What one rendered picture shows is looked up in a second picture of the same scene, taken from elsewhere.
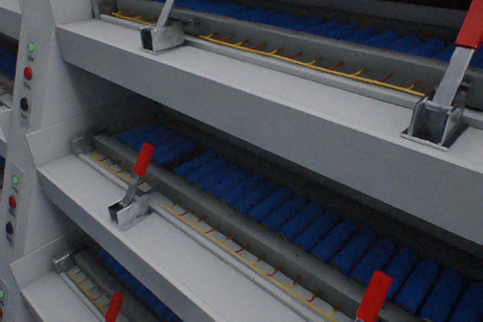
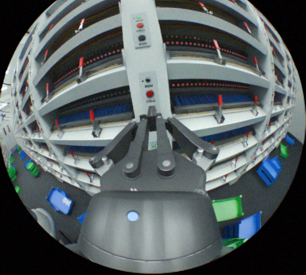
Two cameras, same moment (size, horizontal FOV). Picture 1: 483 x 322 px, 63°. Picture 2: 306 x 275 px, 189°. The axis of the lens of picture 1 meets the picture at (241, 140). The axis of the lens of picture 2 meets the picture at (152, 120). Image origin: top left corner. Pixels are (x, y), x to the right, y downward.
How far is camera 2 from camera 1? 0.18 m
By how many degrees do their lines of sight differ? 33
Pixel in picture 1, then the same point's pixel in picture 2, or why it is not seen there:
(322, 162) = (72, 98)
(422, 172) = (81, 88)
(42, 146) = (46, 134)
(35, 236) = (57, 152)
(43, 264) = (62, 156)
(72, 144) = (50, 131)
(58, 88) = (43, 122)
